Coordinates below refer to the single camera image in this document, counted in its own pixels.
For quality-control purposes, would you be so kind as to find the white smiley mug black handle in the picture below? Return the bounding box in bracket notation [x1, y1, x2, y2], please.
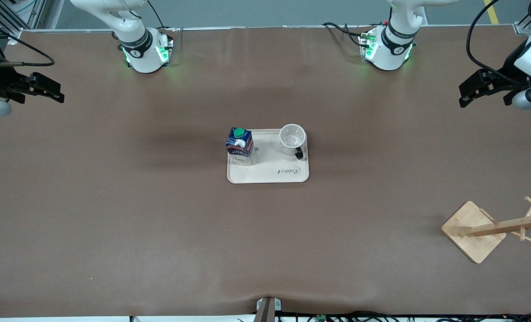
[279, 124, 307, 161]

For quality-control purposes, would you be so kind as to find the blue milk carton green cap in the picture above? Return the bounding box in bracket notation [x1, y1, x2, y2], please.
[226, 127, 255, 166]

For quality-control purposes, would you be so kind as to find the wooden cup rack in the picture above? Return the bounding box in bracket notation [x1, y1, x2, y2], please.
[441, 196, 531, 264]

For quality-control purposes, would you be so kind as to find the beige plastic tray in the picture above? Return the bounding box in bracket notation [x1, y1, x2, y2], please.
[227, 129, 310, 184]

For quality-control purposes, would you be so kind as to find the black right base cable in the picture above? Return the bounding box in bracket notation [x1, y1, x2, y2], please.
[147, 0, 177, 44]

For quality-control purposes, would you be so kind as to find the black base cable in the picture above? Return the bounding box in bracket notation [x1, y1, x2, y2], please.
[147, 0, 177, 44]
[323, 22, 366, 46]

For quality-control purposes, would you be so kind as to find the black left base cable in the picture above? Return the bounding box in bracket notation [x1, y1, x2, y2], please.
[323, 22, 366, 46]

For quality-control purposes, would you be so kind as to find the black cable bundle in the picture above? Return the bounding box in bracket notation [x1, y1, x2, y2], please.
[236, 311, 531, 322]

